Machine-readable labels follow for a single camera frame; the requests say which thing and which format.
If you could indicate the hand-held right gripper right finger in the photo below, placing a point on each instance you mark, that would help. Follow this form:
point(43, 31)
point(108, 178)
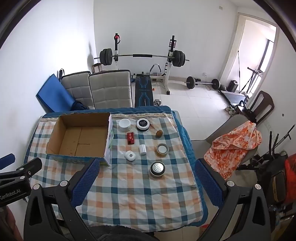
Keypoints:
point(209, 183)

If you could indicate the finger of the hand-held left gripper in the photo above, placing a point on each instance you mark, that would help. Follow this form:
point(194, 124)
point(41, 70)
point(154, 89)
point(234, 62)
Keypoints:
point(27, 168)
point(7, 161)

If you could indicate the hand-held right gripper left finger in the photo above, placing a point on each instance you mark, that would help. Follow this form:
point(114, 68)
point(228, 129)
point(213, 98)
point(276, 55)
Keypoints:
point(86, 180)

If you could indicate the cardboard box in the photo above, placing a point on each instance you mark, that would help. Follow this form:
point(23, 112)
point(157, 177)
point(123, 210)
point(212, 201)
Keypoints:
point(76, 139)

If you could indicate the white oval device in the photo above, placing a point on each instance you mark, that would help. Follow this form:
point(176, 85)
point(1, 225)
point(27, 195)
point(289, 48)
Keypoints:
point(130, 155)

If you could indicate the metal strainer cup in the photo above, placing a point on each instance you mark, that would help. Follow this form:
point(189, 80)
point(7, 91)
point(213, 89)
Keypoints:
point(157, 169)

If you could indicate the white plastic cylinder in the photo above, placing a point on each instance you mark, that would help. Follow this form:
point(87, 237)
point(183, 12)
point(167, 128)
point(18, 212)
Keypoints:
point(142, 149)

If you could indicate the black and white round container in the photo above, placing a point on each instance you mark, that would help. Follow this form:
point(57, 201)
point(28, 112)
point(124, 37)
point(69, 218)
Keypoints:
point(142, 124)

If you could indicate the person's left forearm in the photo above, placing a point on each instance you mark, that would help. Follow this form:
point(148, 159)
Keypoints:
point(8, 222)

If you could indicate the orange patterned cloth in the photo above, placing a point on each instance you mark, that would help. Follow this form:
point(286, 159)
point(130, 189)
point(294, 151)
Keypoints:
point(231, 148)

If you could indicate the plaid blanket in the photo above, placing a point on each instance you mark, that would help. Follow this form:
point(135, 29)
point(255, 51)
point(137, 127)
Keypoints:
point(138, 197)

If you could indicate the red small box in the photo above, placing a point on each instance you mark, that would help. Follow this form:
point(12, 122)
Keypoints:
point(130, 138)

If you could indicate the grey chair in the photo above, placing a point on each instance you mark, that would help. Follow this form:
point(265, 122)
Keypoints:
point(231, 125)

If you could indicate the dark fuzzy cloth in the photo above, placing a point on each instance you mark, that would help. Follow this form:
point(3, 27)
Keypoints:
point(124, 234)

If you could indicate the black bag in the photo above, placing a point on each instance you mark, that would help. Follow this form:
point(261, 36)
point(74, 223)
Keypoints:
point(277, 183)

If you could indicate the brown walnut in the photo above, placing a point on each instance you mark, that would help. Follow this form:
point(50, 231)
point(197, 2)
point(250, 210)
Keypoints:
point(159, 134)

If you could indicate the dark blue cloth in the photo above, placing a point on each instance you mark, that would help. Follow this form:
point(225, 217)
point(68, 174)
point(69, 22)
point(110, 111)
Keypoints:
point(78, 106)

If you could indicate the pair of white shoes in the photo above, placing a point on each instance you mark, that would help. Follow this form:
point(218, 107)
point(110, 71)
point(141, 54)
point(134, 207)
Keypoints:
point(230, 110)

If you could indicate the blue foam mat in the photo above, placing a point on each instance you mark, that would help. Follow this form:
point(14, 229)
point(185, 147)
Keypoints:
point(53, 92)

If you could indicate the red bag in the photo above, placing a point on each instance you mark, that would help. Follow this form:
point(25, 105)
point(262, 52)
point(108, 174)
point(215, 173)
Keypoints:
point(291, 173)

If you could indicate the treadmill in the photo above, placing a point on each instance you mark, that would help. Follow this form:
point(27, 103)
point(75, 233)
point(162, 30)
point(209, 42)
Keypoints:
point(232, 96)

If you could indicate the white padded chair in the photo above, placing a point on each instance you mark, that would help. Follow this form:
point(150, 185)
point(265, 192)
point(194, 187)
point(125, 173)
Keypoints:
point(109, 90)
point(76, 89)

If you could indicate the chrome dumbbell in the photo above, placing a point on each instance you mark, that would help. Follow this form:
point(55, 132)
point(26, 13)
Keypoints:
point(158, 102)

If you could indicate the dark wooden chair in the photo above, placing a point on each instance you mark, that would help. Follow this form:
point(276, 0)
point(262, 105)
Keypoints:
point(266, 104)

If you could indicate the black heater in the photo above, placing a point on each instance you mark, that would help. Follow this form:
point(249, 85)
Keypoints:
point(232, 85)

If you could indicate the short barbell with black plates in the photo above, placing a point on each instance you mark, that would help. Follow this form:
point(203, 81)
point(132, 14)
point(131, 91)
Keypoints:
point(190, 82)

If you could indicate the black weight bench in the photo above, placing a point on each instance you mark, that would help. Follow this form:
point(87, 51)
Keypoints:
point(143, 90)

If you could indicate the small wooden stool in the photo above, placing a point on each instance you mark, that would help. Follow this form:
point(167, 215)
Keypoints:
point(97, 68)

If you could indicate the long barbell with black plates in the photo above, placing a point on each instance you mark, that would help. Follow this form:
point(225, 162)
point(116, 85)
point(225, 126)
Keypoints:
point(106, 55)

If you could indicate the white barbell rack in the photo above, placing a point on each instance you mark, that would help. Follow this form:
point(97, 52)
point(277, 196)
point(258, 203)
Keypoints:
point(170, 55)

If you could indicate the door frame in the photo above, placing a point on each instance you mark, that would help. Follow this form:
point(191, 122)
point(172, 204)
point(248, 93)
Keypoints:
point(232, 46)

